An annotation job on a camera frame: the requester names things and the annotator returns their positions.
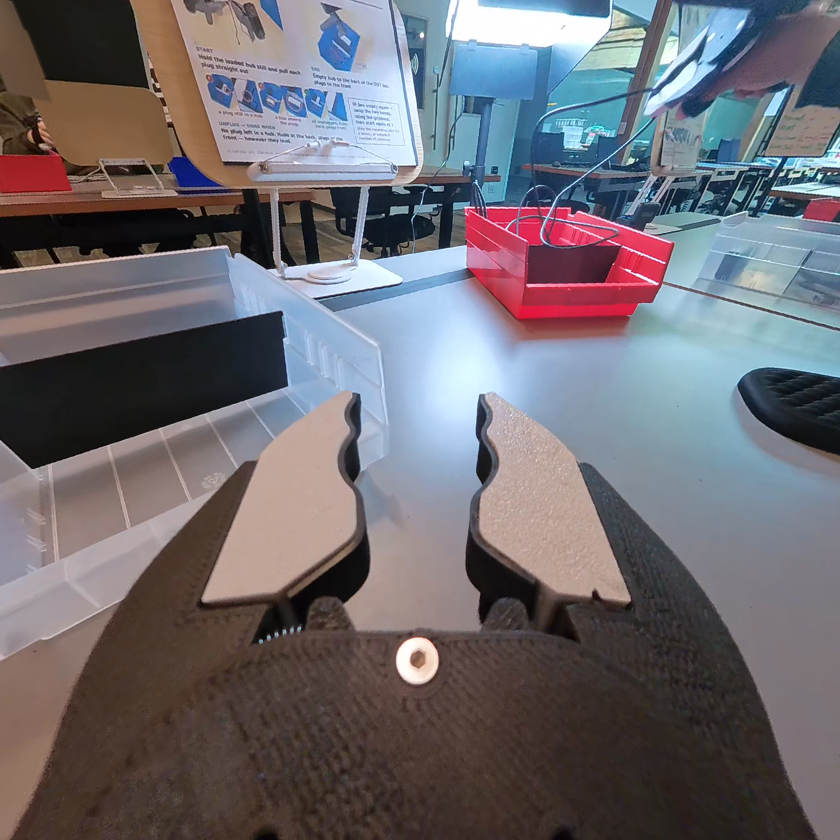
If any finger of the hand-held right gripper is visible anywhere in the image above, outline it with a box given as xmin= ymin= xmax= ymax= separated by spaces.
xmin=682 ymin=7 xmax=769 ymax=67
xmin=643 ymin=39 xmax=723 ymax=120

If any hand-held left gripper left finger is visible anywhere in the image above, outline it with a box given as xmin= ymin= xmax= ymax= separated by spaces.
xmin=199 ymin=392 xmax=370 ymax=626

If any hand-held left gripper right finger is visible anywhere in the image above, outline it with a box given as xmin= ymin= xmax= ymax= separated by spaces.
xmin=466 ymin=392 xmax=633 ymax=632

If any red black USB cable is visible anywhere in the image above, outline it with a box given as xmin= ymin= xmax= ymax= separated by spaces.
xmin=515 ymin=85 xmax=665 ymax=249

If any red plastic bin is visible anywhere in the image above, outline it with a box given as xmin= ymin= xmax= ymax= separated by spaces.
xmin=0 ymin=154 xmax=73 ymax=193
xmin=465 ymin=205 xmax=676 ymax=320

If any person's right hand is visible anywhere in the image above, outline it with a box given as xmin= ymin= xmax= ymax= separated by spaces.
xmin=728 ymin=16 xmax=834 ymax=99

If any grey panel on stand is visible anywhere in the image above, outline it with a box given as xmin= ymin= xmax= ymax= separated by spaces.
xmin=448 ymin=41 xmax=539 ymax=198

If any black bin divider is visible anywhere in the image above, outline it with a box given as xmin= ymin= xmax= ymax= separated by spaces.
xmin=527 ymin=244 xmax=621 ymax=284
xmin=0 ymin=310 xmax=290 ymax=468

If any black mesh pad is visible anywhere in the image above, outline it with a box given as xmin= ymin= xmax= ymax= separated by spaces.
xmin=737 ymin=367 xmax=840 ymax=454

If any black office chair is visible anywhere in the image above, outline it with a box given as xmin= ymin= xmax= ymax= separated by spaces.
xmin=328 ymin=187 xmax=437 ymax=256

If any wooden background table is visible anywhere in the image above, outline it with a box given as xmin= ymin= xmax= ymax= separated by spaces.
xmin=0 ymin=177 xmax=316 ymax=263

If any blue plastic bin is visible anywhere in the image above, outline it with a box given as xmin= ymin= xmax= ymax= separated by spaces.
xmin=167 ymin=157 xmax=224 ymax=189

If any instruction sheet on stand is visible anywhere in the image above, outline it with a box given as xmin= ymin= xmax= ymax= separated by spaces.
xmin=128 ymin=0 xmax=427 ymax=301

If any cardboard and black panel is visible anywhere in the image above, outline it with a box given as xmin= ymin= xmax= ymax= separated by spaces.
xmin=13 ymin=0 xmax=165 ymax=166

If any white wire document stand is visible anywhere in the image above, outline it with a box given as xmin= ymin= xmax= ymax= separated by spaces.
xmin=98 ymin=157 xmax=179 ymax=199

